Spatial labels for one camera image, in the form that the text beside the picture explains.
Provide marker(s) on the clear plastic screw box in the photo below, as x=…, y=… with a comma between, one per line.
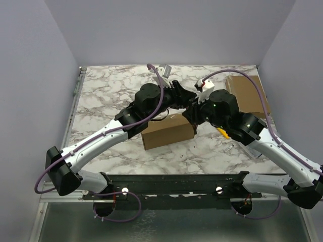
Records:
x=252, y=153

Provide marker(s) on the brown cardboard express box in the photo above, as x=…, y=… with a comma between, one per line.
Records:
x=174, y=128

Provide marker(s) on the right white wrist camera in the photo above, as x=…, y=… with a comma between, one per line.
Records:
x=205, y=88

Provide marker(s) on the small silver metal piece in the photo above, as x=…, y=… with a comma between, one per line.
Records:
x=229, y=148

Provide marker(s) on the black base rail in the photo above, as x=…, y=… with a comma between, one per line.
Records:
x=174, y=192

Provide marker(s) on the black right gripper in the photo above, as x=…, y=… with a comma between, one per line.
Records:
x=193, y=114

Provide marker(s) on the aluminium extrusion frame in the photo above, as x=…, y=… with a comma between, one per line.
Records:
x=157, y=156

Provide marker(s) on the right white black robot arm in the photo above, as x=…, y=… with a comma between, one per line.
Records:
x=302, y=182

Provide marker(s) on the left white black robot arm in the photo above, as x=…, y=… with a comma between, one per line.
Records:
x=64, y=167

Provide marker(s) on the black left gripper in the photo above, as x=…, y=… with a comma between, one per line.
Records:
x=180, y=96

